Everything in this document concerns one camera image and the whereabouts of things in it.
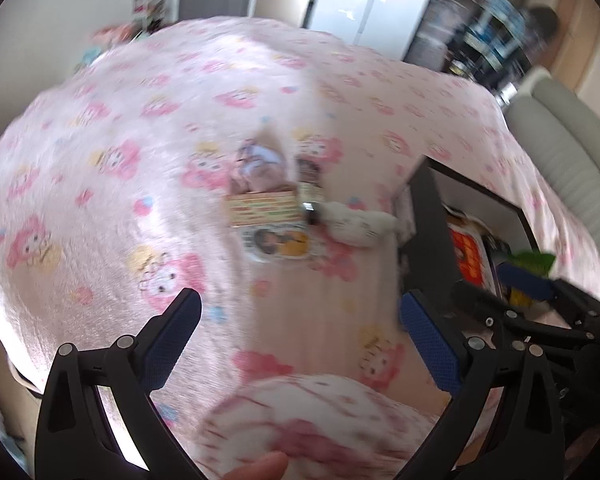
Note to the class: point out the person's bare leg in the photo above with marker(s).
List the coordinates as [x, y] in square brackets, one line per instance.
[255, 467]

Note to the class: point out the black storage box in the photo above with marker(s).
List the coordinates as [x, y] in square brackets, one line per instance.
[432, 220]

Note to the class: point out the red plush toy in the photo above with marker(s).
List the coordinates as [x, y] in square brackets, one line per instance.
[112, 34]

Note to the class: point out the small dark and pale packet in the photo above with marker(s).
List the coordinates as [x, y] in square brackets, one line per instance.
[308, 175]

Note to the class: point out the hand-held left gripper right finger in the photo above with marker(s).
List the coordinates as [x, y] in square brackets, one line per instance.
[430, 345]

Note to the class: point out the dark bookshelf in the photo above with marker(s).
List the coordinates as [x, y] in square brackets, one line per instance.
[480, 25]

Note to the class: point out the pink patterned cloth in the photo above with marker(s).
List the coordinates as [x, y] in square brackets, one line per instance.
[320, 420]

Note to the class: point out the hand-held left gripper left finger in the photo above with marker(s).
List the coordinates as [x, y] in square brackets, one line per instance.
[172, 340]

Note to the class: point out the pink printed blanket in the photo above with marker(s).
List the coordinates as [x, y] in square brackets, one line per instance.
[130, 110]

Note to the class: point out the snack packet with purple top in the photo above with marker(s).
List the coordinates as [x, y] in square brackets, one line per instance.
[262, 208]

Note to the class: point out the white packet with yellow picture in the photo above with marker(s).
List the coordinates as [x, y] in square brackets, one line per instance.
[280, 242]

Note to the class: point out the white cabinet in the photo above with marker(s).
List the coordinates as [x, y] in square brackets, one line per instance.
[380, 5]

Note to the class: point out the pale printed pouch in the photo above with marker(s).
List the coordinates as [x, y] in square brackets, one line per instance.
[257, 165]

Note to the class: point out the green and yellow snack packet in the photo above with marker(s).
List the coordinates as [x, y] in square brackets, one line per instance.
[532, 260]

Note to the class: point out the grey padded chair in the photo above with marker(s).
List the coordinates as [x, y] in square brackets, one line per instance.
[560, 130]

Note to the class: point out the red snack packet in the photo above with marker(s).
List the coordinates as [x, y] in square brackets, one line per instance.
[467, 255]

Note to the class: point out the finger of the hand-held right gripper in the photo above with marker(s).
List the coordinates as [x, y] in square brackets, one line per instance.
[525, 281]
[480, 305]

